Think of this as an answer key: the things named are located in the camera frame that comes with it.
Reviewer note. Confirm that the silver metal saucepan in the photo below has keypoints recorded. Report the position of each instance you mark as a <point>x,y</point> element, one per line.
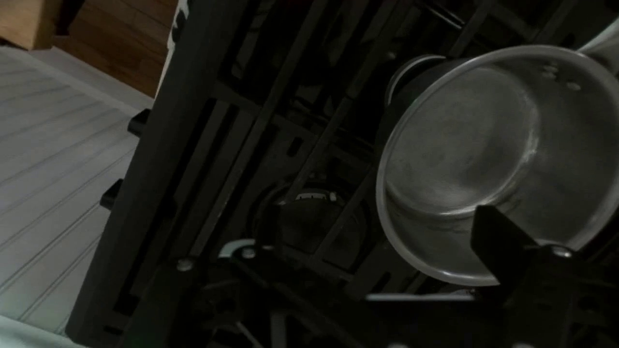
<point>530,130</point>

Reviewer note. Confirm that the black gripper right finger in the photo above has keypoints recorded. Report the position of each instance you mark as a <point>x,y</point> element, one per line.
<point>550,296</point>

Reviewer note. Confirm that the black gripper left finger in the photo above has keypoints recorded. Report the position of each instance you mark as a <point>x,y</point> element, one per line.
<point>257,298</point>

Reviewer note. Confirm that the black gas stove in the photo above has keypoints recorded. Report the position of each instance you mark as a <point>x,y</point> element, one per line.
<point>265,124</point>

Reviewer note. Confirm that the black stove control knob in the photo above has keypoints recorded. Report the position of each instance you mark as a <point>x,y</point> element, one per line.
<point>110,194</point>

